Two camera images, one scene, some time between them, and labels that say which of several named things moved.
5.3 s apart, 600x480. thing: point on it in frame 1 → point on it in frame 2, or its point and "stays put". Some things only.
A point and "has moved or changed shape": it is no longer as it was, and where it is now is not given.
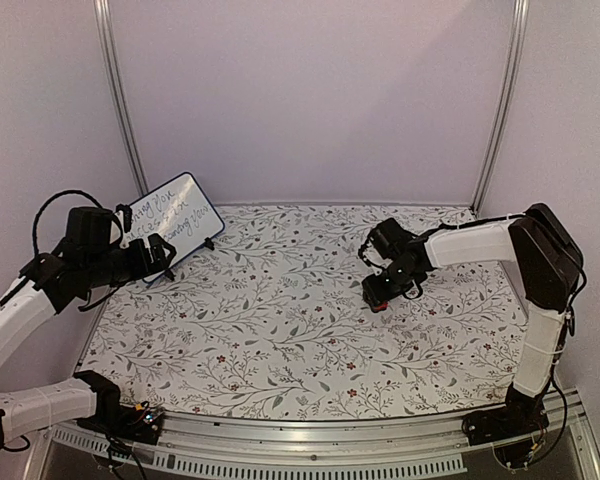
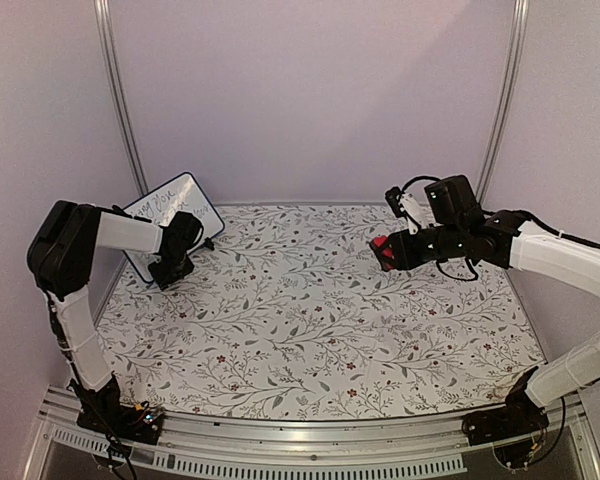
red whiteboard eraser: [382, 307] has moved or changed shape
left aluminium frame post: [118, 97] stays put
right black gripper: [377, 294] → [404, 257]
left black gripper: [144, 267] → [164, 281]
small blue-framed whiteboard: [179, 211] stays put
